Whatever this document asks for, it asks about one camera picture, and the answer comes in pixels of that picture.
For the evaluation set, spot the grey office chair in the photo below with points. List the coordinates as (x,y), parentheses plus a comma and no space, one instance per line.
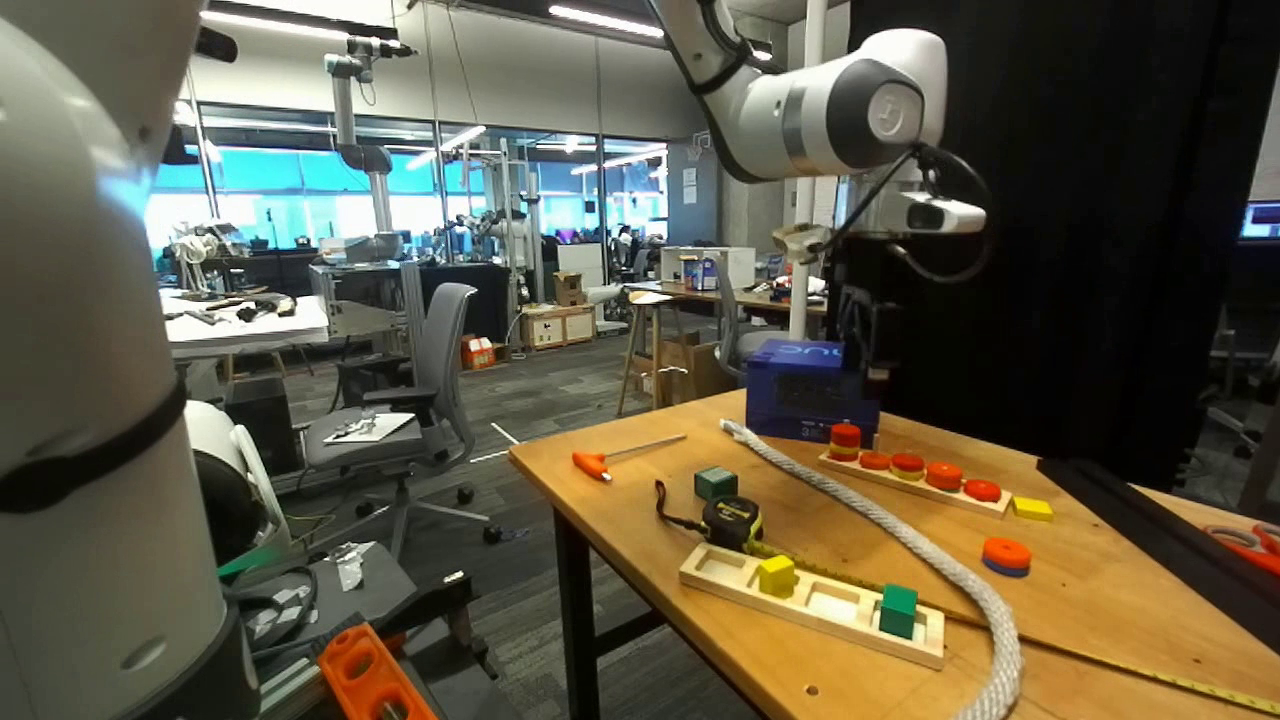
(434,387)

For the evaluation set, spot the wooden stool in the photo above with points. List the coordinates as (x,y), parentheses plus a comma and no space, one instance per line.
(643,346)

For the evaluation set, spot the white round device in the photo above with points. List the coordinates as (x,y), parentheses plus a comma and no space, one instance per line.
(234,473)

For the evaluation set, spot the blue cardboard box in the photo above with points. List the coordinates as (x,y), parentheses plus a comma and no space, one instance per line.
(802,391)

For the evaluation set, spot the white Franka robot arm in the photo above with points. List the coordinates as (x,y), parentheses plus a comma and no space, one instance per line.
(81,402)

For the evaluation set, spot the black yellow tape measure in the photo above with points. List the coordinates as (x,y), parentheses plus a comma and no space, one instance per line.
(734,524)

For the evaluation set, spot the green wooden cube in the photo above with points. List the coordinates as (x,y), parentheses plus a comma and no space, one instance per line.
(718,486)

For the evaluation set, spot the orange plastic tool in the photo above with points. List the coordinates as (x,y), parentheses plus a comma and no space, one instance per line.
(365,673)

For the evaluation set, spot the white work table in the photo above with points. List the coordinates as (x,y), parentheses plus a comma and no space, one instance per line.
(260,327)

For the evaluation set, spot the yellow wooden block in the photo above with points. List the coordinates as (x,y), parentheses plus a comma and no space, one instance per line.
(778,572)

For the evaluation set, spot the wide black curtain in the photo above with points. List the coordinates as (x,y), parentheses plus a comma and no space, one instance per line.
(1107,227)

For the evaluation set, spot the white paper cup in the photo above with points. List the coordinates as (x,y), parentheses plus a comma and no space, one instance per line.
(348,564)

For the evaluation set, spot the green wooden block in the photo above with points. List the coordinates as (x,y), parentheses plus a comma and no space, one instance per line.
(897,608)

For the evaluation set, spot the yellow measuring tape strip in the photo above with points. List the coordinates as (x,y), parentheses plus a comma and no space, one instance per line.
(1173,682)

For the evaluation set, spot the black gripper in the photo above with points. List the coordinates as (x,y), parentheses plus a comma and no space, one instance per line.
(862,295)

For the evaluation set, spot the small yellow wooden piece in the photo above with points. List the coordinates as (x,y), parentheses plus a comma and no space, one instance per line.
(1028,504)

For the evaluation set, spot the blue monitor screen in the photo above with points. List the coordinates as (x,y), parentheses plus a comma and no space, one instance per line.
(1262,222)

